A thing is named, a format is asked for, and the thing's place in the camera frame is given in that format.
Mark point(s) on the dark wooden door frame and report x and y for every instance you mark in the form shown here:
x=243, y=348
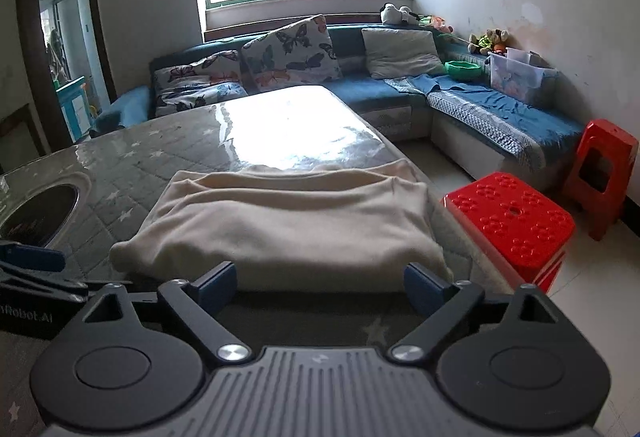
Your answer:
x=100, y=17

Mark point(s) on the grey quilted star table cover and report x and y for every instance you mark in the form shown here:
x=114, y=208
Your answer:
x=150, y=152

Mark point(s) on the cream garment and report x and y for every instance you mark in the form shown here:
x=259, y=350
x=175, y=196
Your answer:
x=300, y=227

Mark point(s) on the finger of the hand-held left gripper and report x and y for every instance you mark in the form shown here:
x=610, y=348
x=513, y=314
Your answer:
x=30, y=257

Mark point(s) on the clear plastic storage box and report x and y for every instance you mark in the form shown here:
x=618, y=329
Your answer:
x=520, y=79

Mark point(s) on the brown plush toys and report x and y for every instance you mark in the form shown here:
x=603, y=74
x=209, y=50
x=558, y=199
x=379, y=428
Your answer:
x=490, y=42

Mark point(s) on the tall red plastic stool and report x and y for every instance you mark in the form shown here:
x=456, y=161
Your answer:
x=607, y=137

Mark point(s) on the blue corner sofa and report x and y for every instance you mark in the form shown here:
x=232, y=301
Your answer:
x=370, y=102

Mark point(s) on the green orange plush toy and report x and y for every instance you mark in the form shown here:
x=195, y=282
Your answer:
x=435, y=23

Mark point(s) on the green plastic basin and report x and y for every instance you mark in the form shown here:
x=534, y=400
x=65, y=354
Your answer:
x=462, y=69

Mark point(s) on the black round induction cooktop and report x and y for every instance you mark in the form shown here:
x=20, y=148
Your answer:
x=40, y=212

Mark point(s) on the low dark wooden partition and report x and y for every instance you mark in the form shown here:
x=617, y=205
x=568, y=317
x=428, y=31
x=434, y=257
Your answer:
x=25, y=112

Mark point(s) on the grey plain pillow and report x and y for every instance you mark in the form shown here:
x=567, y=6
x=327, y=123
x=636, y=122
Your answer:
x=400, y=52

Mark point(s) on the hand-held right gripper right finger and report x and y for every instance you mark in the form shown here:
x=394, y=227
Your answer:
x=425, y=289

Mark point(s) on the blue sofa throw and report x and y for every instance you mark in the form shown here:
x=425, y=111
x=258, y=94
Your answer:
x=500, y=112

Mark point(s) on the panda plush toy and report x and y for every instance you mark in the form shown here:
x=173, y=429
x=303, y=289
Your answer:
x=397, y=14

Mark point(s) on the red plastic stool dotted seat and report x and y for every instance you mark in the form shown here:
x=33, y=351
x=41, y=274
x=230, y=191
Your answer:
x=510, y=217

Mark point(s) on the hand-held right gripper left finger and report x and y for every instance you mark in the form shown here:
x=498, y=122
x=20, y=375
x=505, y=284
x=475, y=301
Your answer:
x=217, y=289

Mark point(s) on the light blue cabinet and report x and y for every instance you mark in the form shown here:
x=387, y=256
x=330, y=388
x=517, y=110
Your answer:
x=75, y=109

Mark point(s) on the butterfly print pillow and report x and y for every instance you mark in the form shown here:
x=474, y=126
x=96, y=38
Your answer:
x=200, y=87
x=295, y=54

